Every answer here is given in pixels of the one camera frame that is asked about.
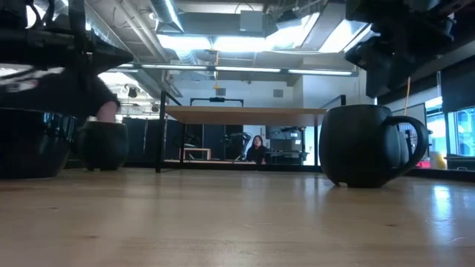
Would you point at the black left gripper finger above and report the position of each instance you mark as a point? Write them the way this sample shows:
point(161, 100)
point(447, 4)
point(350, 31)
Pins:
point(107, 55)

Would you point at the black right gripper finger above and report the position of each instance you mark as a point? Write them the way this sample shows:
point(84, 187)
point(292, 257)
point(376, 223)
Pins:
point(384, 79)

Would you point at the black mug yellow interior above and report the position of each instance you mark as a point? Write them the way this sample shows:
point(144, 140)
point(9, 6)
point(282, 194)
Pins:
point(352, 148)

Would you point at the black mug green interior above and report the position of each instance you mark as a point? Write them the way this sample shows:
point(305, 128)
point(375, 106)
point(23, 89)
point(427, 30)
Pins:
point(104, 148)

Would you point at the black ceiling spotlight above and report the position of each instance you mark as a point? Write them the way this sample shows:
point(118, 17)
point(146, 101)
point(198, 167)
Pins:
point(155, 108)
point(132, 92)

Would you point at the person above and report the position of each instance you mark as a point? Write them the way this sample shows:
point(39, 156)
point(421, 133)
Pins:
point(74, 96)
point(257, 152)

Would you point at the person's hand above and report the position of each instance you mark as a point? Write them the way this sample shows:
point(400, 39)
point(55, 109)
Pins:
point(107, 113)

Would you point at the bright ceiling light panel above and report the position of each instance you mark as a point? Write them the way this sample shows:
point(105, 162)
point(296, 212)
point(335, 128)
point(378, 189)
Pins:
point(185, 42)

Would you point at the black partition panel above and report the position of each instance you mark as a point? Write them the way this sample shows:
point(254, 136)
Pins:
point(141, 141)

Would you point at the small red box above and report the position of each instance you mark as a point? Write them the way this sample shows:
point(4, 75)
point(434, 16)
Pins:
point(423, 165)

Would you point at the yellow container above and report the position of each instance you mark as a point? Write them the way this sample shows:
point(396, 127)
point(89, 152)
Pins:
point(438, 161)

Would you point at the large black bowl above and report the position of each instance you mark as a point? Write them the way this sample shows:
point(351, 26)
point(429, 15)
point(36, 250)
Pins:
point(29, 148)

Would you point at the background robot workstation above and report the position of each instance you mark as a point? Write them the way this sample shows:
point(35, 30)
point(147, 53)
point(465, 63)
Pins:
point(285, 144)

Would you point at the long ceiling light tube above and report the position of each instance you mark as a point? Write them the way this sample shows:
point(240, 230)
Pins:
point(245, 69)

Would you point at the grey ceiling box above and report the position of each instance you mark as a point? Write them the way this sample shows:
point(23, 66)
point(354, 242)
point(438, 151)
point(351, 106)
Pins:
point(251, 20)

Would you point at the wooden shelf black metal legs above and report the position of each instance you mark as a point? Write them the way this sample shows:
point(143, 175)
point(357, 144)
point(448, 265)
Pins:
point(241, 115)

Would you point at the silver ventilation duct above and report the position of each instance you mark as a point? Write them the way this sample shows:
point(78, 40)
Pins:
point(167, 15)

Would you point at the square wall vent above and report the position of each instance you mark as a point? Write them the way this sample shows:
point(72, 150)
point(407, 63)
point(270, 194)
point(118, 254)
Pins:
point(278, 93)
point(220, 91)

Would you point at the black camera gantry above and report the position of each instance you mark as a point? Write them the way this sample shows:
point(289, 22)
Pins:
point(217, 99)

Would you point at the black metal table frame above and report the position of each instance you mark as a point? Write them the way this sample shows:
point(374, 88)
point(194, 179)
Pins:
point(289, 168)

